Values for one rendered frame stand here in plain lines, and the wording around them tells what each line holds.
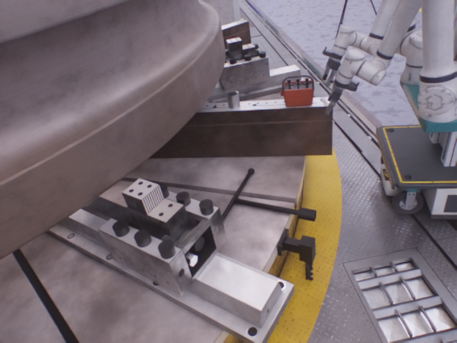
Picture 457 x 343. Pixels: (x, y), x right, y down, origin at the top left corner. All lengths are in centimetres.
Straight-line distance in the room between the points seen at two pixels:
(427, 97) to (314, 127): 79
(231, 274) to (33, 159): 91
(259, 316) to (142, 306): 60
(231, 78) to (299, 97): 111
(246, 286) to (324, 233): 94
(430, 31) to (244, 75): 187
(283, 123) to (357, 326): 126
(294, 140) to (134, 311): 144
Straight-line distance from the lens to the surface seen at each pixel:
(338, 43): 237
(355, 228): 242
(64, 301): 206
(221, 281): 161
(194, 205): 165
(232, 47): 331
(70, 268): 219
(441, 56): 182
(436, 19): 177
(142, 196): 153
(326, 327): 199
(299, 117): 235
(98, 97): 166
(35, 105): 155
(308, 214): 199
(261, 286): 156
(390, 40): 199
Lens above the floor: 173
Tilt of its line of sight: 35 degrees down
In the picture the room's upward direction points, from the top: 10 degrees counter-clockwise
